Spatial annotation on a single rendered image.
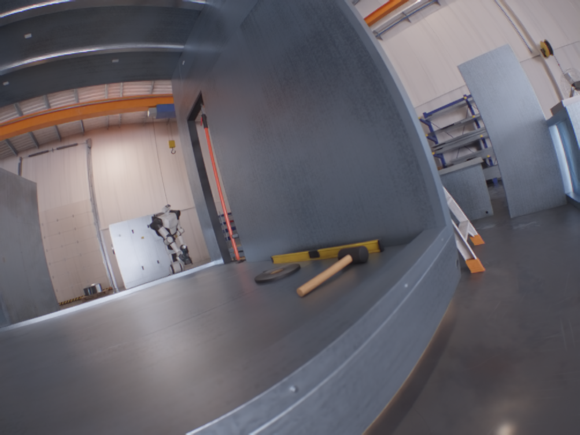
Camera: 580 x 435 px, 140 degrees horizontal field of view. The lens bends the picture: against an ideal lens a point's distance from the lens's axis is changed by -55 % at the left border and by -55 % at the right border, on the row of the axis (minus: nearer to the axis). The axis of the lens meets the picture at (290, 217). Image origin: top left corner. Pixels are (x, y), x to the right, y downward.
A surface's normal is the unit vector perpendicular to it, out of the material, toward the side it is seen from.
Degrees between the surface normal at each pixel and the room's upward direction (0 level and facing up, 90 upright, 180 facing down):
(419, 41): 90
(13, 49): 180
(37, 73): 180
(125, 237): 90
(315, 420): 90
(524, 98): 90
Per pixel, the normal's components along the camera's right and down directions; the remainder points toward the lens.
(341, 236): -0.75, 0.22
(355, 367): 0.59, -0.20
